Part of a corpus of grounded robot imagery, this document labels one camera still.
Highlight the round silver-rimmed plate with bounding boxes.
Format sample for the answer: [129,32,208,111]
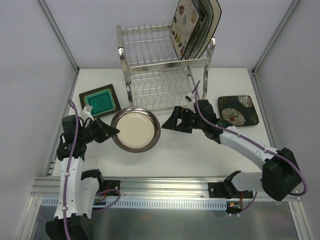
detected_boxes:
[110,106,161,153]

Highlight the black square plate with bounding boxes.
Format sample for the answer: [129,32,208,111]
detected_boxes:
[79,84,121,117]

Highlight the dark floral square plate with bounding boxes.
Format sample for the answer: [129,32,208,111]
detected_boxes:
[217,95,259,127]

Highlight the colourful flower plate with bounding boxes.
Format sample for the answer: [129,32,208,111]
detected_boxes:
[184,0,208,60]
[169,0,201,61]

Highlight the white square plate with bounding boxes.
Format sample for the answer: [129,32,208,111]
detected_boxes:
[189,0,214,59]
[196,0,222,58]

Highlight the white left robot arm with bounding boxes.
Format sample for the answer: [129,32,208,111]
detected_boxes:
[45,115,120,240]

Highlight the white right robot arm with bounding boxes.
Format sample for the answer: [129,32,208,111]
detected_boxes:
[161,100,305,201]

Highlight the stainless steel dish rack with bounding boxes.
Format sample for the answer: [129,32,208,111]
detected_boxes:
[116,24,216,111]

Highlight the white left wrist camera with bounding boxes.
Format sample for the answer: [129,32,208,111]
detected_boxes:
[80,105,94,120]

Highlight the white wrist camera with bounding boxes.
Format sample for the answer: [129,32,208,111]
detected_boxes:
[80,105,94,120]
[185,92,195,102]

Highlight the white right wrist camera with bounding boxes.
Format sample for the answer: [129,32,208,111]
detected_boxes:
[185,92,195,102]

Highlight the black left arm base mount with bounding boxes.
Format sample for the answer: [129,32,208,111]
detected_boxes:
[99,179,121,197]

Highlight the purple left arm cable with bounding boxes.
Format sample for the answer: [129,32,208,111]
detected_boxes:
[61,99,121,240]

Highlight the white slotted cable duct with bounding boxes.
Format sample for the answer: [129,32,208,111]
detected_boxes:
[40,197,227,211]

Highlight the aluminium rail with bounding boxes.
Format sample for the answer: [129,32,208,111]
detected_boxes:
[29,176,300,202]

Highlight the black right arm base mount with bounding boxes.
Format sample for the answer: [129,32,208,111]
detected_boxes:
[207,170,254,199]

